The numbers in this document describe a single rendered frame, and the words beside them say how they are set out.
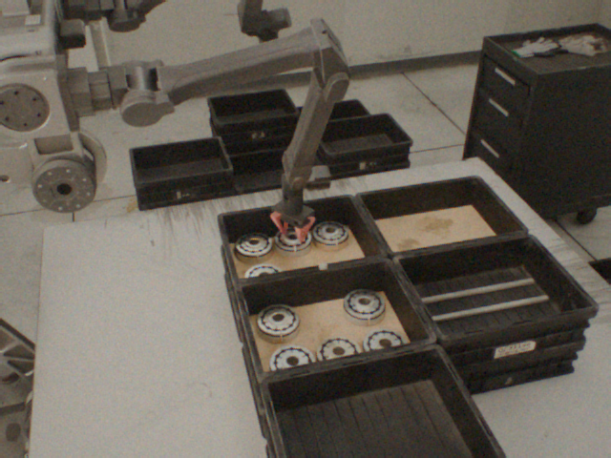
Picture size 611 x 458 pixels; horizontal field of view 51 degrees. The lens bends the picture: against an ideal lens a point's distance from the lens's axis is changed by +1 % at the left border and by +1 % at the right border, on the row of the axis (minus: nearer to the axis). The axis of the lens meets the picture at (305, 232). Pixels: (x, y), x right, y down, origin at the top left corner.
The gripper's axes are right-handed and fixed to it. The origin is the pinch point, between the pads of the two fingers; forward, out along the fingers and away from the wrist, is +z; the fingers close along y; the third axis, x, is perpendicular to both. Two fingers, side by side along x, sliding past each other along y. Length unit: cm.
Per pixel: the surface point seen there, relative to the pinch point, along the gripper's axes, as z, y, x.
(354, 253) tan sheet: 3.9, -15.6, -8.2
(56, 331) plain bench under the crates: 17, 37, 55
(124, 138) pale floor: 90, 218, -100
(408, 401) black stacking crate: 3, -53, 26
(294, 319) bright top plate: 0.9, -20.2, 24.5
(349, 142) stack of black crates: 39, 55, -110
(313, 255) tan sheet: 4.0, -7.0, -0.4
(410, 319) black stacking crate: -2.5, -43.6, 10.2
